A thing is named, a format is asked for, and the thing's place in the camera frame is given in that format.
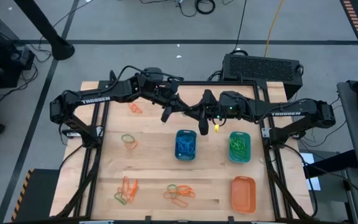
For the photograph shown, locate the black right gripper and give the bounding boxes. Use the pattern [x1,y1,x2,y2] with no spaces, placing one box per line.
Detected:
[184,89,253,136]

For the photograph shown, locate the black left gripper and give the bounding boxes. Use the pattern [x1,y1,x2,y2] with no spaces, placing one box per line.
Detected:
[152,80,195,124]

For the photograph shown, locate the blue plastic basket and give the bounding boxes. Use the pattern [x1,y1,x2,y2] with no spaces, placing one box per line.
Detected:
[174,129,198,162]

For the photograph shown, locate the green plastic basket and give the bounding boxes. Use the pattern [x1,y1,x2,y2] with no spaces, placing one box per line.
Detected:
[228,131,252,164]

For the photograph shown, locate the black mesh computer case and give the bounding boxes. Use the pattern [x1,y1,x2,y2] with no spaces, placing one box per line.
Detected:
[221,53,304,101]

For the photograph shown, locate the orange plastic basket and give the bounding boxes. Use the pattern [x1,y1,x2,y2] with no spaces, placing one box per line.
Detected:
[231,175,257,215]

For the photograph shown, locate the white sheet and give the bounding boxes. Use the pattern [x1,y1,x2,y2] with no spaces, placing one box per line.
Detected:
[299,152,322,192]

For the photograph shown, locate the black pole stand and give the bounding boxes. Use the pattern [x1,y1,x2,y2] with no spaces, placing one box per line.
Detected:
[12,0,76,62]

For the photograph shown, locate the grey desk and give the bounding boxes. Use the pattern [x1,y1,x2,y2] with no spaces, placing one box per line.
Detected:
[336,80,358,174]

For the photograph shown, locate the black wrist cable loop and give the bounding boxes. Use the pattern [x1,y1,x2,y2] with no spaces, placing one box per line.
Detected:
[162,72,185,83]

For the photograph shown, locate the black coiled cable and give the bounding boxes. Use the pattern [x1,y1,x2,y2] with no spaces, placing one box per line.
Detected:
[177,0,217,18]

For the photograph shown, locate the black hanging cable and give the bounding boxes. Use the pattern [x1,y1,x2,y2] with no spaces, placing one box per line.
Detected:
[230,0,249,55]

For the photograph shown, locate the yellow hanging cable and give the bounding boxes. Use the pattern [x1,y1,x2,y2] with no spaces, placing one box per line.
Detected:
[263,0,285,58]

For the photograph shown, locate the black floor cables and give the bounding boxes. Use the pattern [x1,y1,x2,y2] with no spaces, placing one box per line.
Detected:
[0,42,53,104]
[293,95,348,149]

